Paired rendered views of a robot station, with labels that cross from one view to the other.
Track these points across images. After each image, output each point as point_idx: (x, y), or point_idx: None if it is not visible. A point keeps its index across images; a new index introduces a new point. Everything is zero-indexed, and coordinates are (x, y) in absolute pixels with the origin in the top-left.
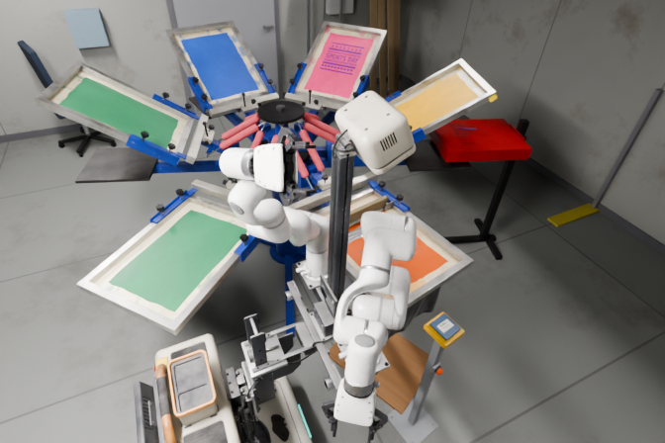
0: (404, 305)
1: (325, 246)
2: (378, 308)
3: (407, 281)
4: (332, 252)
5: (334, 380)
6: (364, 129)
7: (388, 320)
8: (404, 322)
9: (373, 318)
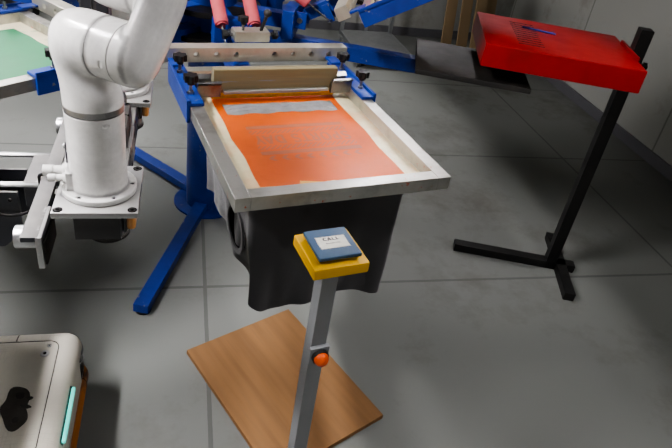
0: (140, 17)
1: (123, 14)
2: (91, 20)
3: None
4: None
5: (29, 225)
6: None
7: (100, 46)
8: (137, 64)
9: (74, 39)
